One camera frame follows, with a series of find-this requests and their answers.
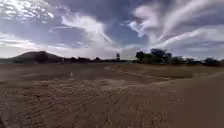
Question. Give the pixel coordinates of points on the dark hill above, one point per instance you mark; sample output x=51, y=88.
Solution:
x=33, y=56

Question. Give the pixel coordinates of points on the group of dark trees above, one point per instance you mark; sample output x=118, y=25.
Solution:
x=156, y=56

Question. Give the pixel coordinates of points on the lone tall tree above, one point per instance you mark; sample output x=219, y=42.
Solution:
x=118, y=57

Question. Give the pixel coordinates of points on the row of distant bushes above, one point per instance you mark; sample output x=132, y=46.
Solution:
x=83, y=59

